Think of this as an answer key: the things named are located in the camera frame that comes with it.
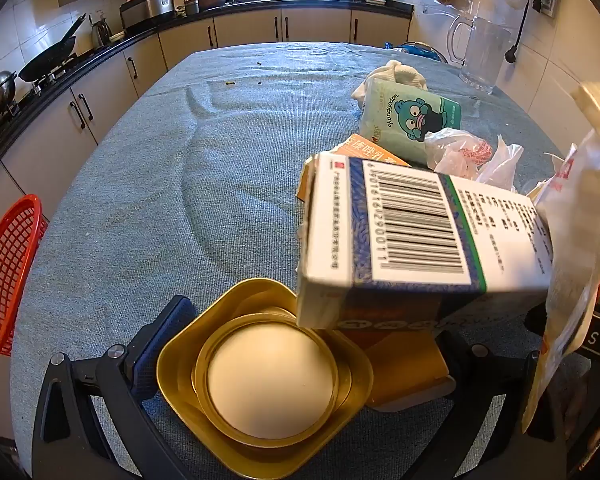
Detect gold square tin lid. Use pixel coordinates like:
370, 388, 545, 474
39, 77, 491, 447
347, 327, 457, 411

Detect gold square tin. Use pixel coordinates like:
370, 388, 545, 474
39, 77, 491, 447
156, 277, 375, 478

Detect black wok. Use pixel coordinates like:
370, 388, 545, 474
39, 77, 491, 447
18, 12, 87, 82

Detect blue-grey tablecloth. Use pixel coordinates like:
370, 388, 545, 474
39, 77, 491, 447
10, 41, 581, 480

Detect black power cable with plug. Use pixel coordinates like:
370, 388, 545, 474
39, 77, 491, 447
504, 0, 533, 65

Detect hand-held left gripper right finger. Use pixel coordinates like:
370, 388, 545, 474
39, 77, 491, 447
420, 330, 568, 480

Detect clear glass pitcher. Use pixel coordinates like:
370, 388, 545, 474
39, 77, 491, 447
447, 14, 512, 95

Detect blue plastic bag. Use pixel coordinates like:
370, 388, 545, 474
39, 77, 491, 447
384, 40, 448, 63

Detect beige base cabinets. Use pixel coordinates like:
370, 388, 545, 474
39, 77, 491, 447
0, 5, 413, 241

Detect thin plastic bag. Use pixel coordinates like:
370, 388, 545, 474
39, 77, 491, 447
424, 127, 524, 193

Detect red plastic basket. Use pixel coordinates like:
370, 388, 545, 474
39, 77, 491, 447
0, 194, 49, 360

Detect black kitchen countertop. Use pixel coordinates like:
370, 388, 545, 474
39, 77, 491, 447
0, 0, 415, 181

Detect large white printed packet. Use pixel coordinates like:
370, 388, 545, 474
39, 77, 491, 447
522, 81, 600, 436

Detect steel kettle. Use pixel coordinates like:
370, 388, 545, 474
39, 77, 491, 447
89, 15, 113, 46

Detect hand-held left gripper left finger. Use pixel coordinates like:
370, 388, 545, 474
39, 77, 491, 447
31, 294, 197, 480

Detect gas stove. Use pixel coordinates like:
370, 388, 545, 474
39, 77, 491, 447
0, 50, 111, 146

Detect white crumpled cloth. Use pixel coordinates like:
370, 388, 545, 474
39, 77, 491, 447
351, 59, 427, 103

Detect white torn medicine carton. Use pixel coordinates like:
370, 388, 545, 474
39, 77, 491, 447
295, 152, 553, 332

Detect green tissue pack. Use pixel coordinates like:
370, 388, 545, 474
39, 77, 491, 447
358, 78, 462, 166

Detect orange printed carton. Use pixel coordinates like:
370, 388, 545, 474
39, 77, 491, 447
295, 134, 413, 201

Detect steel rice cooker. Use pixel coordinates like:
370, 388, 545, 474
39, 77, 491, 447
120, 0, 176, 31

